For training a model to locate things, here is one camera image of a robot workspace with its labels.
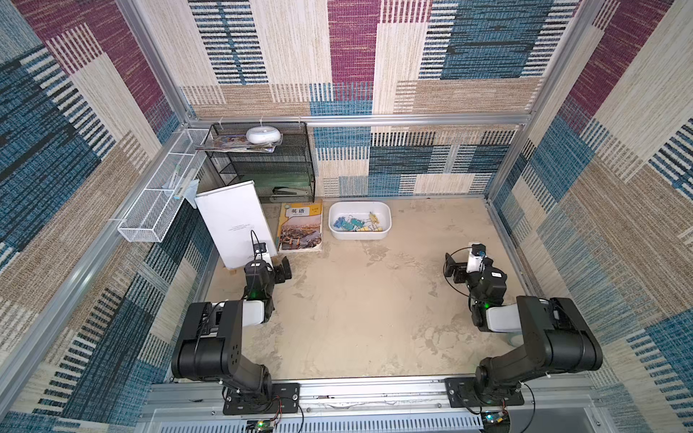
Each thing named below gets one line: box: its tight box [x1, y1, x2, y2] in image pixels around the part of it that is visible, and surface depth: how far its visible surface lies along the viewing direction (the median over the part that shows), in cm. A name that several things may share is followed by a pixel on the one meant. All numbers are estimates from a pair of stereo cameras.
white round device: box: [245, 126, 281, 145], surface depth 91 cm
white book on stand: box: [194, 180, 278, 270], surface depth 87 cm
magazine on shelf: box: [194, 134, 284, 154], surface depth 83 cm
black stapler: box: [272, 185, 309, 195], surface depth 113 cm
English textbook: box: [277, 199, 324, 253], surface depth 111 cm
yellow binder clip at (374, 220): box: [366, 211, 380, 229], surface depth 114 cm
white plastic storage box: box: [327, 201, 393, 241], surface depth 113 cm
